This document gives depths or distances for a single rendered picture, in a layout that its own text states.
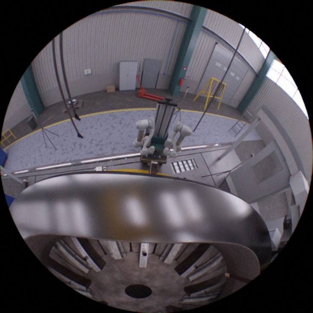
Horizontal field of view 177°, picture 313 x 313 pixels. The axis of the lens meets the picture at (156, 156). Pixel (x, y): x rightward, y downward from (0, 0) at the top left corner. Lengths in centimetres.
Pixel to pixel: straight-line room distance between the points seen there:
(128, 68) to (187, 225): 663
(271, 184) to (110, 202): 368
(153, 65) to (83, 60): 433
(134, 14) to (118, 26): 113
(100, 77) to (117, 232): 721
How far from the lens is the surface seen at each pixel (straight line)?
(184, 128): 173
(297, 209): 242
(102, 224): 82
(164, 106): 185
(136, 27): 717
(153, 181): 82
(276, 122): 325
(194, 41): 696
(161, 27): 745
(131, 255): 246
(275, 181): 356
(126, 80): 667
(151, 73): 728
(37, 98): 947
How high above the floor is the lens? 255
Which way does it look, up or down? 57 degrees down
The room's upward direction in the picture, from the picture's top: 19 degrees clockwise
